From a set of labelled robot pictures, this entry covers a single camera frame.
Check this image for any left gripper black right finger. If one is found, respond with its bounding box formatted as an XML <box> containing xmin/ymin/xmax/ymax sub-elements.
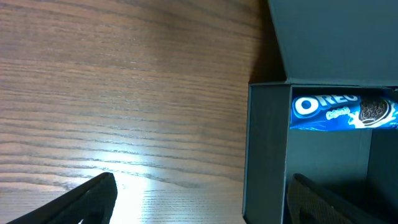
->
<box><xmin>287</xmin><ymin>174</ymin><xmax>387</xmax><ymax>224</ymax></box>

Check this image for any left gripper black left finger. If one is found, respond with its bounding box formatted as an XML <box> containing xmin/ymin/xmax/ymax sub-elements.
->
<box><xmin>10</xmin><ymin>172</ymin><xmax>118</xmax><ymax>224</ymax></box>

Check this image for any blue Oreo cookie pack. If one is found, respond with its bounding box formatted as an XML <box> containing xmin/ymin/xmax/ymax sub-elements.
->
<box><xmin>290</xmin><ymin>95</ymin><xmax>397</xmax><ymax>131</ymax></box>

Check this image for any black gift box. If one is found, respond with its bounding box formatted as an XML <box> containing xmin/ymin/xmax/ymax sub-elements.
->
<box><xmin>243</xmin><ymin>0</ymin><xmax>397</xmax><ymax>223</ymax></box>

